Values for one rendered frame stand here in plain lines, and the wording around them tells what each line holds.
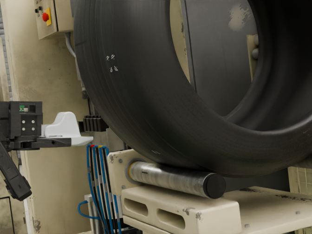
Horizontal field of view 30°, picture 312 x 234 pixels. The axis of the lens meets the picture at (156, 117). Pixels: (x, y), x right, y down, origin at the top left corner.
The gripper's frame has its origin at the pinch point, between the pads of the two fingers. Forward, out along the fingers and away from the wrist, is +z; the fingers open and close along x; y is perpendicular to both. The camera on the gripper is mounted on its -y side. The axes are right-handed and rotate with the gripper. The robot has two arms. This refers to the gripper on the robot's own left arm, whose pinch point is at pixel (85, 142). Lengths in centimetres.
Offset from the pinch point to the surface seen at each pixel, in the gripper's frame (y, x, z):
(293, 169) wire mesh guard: -10, 27, 68
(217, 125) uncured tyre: 2.9, -12.1, 19.7
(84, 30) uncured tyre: 20.5, 4.7, 1.5
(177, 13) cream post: 30, 26, 32
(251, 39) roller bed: 26, 38, 62
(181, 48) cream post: 21.0, 26.2, 33.1
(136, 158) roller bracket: -4.9, 23.3, 19.8
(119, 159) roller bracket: -5.0, 23.6, 15.7
